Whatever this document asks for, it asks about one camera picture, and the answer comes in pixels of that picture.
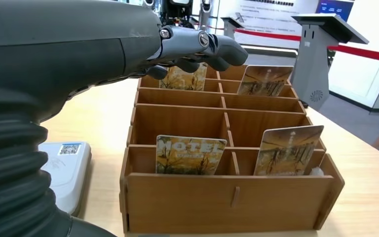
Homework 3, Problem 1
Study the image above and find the white card reader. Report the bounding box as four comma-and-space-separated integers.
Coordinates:
39, 141, 92, 217

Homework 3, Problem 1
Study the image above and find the autumn tree hotel card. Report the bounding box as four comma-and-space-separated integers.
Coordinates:
159, 63, 208, 91
254, 125, 325, 176
236, 65, 294, 97
155, 134, 227, 176

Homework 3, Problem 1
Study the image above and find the red rope barrier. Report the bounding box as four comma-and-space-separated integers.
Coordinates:
189, 21, 379, 65

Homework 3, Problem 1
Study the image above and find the small grey kiosk stand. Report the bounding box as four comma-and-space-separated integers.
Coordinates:
220, 12, 245, 40

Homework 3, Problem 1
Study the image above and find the wooden card organizer box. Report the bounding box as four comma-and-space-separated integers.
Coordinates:
119, 64, 345, 235

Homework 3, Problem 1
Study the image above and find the blue wall screen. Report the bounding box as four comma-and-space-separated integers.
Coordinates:
315, 0, 355, 22

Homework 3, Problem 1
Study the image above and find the white paper wad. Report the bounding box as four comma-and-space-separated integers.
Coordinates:
308, 166, 325, 177

